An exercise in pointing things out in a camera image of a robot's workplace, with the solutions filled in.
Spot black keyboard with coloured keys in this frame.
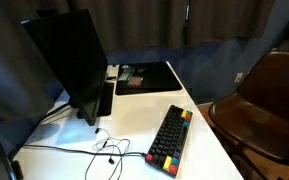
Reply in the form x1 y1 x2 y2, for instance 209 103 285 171
145 104 194 178

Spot black computer monitor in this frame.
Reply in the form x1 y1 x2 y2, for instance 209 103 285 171
21 8 109 127

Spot red checkered card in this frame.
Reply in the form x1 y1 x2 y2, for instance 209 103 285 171
127 76 144 87

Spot black desk mat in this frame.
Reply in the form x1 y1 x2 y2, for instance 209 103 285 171
114 61 183 96

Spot green white packet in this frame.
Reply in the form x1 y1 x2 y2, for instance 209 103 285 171
117 64 134 82

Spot black monitor stand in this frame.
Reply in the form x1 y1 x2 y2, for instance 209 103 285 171
76 80 116 120

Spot dark fabric curtain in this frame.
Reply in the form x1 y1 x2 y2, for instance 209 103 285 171
67 0 189 53
188 0 276 48
0 0 70 125

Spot brown chair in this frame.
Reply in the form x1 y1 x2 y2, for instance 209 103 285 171
207 49 289 180

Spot black wired earphones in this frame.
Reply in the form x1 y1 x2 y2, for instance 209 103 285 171
84 127 132 180

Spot white wall outlet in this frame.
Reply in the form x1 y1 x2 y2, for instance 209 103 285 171
234 72 244 84

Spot black keyboard cable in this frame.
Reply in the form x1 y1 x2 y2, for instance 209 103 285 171
22 143 148 158

